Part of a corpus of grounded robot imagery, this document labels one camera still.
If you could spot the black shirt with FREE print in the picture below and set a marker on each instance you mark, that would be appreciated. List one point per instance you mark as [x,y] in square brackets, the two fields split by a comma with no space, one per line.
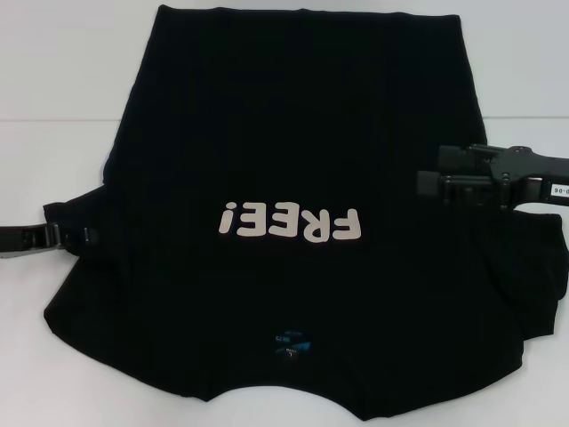
[302,133]

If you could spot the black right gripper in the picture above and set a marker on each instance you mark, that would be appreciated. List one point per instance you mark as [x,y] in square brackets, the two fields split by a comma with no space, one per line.
[529,178]

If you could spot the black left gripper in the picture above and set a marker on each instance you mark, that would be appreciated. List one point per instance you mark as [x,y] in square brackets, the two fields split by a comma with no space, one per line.
[22,240]

